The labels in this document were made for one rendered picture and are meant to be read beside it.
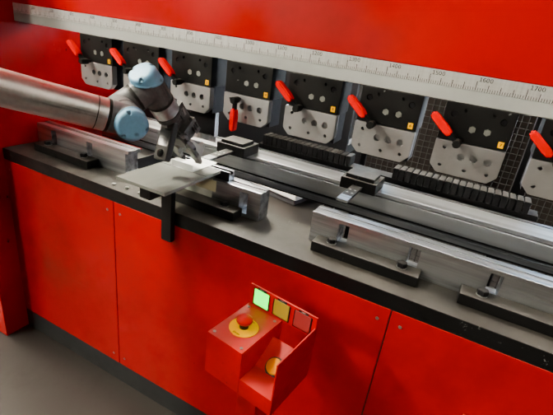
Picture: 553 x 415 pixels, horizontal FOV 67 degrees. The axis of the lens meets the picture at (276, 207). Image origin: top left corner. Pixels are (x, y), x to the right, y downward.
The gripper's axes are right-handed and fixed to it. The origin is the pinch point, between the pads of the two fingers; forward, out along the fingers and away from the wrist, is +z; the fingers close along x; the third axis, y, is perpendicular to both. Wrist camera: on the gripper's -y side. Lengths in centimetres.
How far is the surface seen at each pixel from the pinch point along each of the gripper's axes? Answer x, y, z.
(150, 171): 4.8, -11.0, -6.8
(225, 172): -11.0, 1.9, 4.2
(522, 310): -100, -8, 8
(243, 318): -43, -38, -5
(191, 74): 2.1, 18.0, -19.1
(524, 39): -81, 31, -35
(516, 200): -95, 34, 26
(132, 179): 3.5, -17.5, -12.3
